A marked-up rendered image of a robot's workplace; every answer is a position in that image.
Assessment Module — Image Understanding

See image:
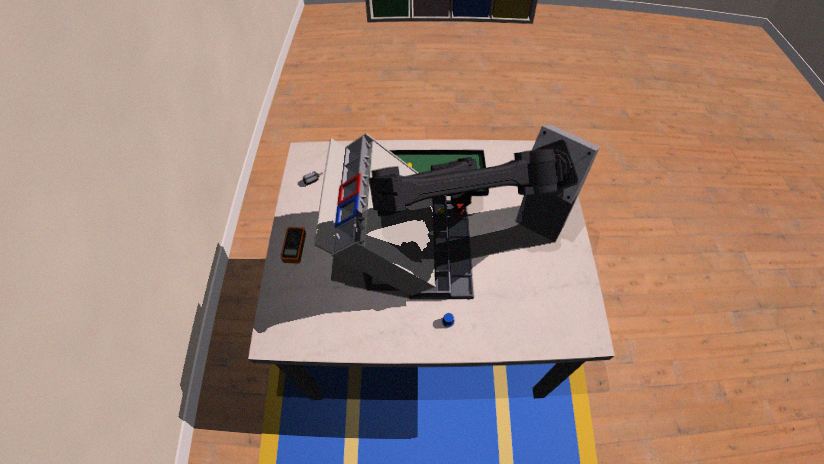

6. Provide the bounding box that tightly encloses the red square band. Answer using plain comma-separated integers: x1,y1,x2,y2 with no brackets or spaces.
337,173,361,205

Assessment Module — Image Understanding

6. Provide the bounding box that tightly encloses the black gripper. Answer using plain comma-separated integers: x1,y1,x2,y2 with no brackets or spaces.
450,192,472,211

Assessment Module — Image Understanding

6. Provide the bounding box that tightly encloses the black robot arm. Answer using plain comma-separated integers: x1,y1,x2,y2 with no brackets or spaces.
369,140,578,216

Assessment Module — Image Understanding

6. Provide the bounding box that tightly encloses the blue square band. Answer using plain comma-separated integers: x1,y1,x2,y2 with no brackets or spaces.
335,194,359,228

